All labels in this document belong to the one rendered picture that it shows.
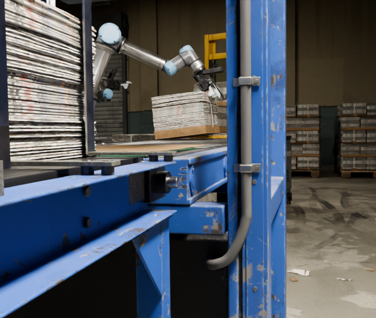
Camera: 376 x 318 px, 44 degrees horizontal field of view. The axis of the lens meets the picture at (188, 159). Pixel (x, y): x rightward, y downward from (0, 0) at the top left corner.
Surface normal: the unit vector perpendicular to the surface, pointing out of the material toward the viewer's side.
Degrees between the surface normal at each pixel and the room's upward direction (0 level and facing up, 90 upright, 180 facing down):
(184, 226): 90
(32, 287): 0
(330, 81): 90
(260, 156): 90
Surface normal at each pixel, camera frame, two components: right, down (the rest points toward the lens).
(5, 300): -0.01, -1.00
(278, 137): -0.25, 0.06
